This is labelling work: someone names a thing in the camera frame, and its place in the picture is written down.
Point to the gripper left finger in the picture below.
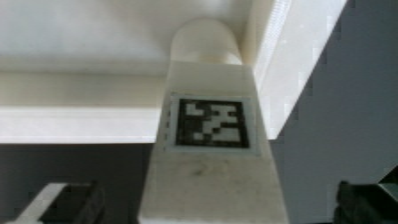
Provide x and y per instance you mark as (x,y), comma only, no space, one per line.
(65,204)

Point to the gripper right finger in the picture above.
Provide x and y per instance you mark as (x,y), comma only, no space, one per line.
(367,201)

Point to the white leg with marker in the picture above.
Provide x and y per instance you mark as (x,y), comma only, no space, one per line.
(211,182)

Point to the white square tabletop part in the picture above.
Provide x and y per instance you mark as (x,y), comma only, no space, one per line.
(83,60)

